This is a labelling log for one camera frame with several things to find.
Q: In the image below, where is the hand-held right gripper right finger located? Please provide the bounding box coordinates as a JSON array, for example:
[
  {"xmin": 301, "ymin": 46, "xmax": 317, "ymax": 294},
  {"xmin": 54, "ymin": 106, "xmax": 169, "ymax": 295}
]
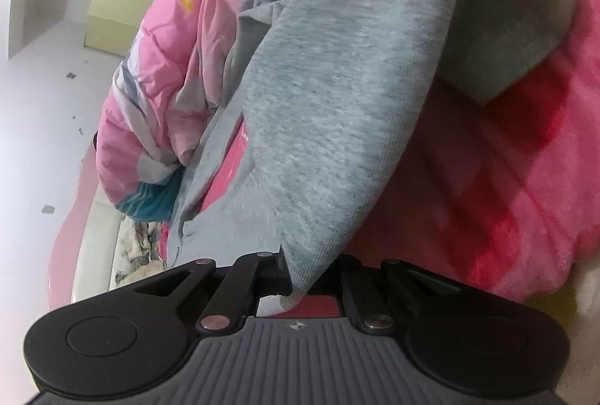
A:
[{"xmin": 335, "ymin": 257, "xmax": 462, "ymax": 335}]

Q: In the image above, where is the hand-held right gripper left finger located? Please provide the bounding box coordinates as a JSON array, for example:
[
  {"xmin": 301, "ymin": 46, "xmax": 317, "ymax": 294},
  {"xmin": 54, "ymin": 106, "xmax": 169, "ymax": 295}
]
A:
[{"xmin": 110, "ymin": 251, "xmax": 291, "ymax": 335}]

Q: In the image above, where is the pink bed headboard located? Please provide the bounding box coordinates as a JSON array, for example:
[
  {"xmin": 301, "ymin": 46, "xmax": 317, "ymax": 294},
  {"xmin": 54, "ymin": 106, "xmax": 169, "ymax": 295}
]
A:
[{"xmin": 49, "ymin": 147, "xmax": 123, "ymax": 307}]

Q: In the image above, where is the crumpled patterned cloth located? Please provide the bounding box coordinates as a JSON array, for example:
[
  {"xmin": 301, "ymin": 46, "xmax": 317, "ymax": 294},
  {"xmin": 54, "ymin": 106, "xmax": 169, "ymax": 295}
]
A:
[{"xmin": 112, "ymin": 220, "xmax": 167, "ymax": 286}]

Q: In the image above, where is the pink floral blanket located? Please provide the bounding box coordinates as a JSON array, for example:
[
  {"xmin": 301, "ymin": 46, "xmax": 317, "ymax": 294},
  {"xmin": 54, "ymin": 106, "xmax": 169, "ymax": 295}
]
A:
[{"xmin": 206, "ymin": 0, "xmax": 600, "ymax": 317}]

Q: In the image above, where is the grey sweatshirt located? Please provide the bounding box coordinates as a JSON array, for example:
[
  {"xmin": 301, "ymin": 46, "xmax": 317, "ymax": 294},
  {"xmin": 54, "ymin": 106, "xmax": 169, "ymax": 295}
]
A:
[{"xmin": 166, "ymin": 0, "xmax": 579, "ymax": 317}]

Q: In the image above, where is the pink floral duvet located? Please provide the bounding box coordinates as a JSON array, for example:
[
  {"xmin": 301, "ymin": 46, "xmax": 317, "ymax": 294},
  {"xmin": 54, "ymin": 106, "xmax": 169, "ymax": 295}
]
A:
[{"xmin": 96, "ymin": 0, "xmax": 357, "ymax": 223}]

